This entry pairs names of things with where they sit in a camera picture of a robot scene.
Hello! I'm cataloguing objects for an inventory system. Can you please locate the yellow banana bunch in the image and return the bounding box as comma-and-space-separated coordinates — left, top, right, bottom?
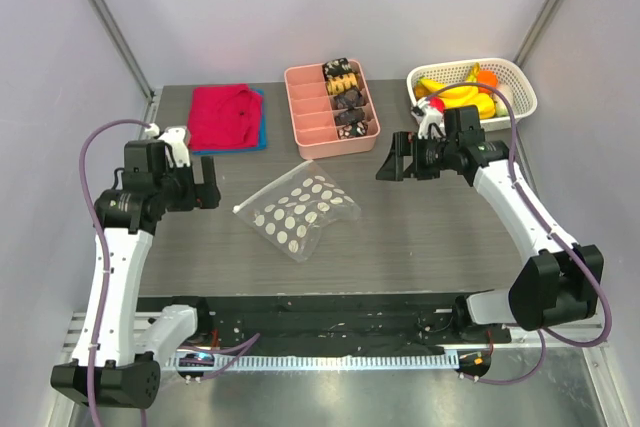
413, 63, 496, 120

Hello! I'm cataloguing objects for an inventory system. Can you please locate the red apple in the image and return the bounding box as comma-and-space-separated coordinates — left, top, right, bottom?
428, 97, 446, 113

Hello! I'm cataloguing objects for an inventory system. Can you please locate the clear polka dot zip bag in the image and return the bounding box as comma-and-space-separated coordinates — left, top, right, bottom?
233, 160, 361, 262

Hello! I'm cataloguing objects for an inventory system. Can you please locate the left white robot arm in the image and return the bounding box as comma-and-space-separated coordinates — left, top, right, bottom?
50, 128, 220, 410

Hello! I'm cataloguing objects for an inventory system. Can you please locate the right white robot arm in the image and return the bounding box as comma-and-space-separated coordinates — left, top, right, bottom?
376, 107, 604, 342

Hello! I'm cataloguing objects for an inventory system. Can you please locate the red folded cloth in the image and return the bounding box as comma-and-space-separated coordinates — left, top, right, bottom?
187, 84, 265, 153

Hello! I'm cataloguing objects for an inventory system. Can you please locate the white radish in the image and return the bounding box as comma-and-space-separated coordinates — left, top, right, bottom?
493, 83, 514, 117

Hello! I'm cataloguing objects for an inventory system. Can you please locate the black white dotted sock roll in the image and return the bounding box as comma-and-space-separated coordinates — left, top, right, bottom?
337, 121, 369, 140

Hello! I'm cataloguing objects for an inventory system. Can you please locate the blue folded cloth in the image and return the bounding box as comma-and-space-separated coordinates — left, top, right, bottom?
191, 88, 269, 156

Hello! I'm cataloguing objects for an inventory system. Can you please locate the dark floral sock roll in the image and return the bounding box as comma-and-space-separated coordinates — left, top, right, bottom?
334, 108, 366, 127

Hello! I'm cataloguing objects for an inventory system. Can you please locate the orange fruit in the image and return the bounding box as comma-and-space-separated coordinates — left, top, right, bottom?
476, 70, 499, 95

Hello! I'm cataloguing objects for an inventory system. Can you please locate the white perforated plastic basket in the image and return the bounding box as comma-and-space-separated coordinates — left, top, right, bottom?
406, 58, 537, 131

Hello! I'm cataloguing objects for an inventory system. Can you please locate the dark brown sock roll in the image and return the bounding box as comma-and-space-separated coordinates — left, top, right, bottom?
334, 88, 366, 110

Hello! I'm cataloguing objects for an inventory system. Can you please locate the yellow patterned sock roll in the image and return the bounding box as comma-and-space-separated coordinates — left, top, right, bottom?
325, 72, 359, 95

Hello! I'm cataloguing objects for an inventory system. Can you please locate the pink divided organizer tray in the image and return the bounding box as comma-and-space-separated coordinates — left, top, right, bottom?
284, 59, 380, 160

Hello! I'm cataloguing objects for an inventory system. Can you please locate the black patterned sock roll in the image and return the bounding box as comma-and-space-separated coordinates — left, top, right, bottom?
322, 57, 353, 81

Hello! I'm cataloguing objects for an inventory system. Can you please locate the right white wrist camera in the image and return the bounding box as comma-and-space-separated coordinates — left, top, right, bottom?
411, 97, 444, 139

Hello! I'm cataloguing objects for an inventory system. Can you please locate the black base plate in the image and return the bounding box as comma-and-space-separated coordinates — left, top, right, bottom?
134, 290, 514, 356

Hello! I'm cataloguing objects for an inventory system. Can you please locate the white slotted cable duct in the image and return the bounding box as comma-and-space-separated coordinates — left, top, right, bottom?
169, 352, 460, 373

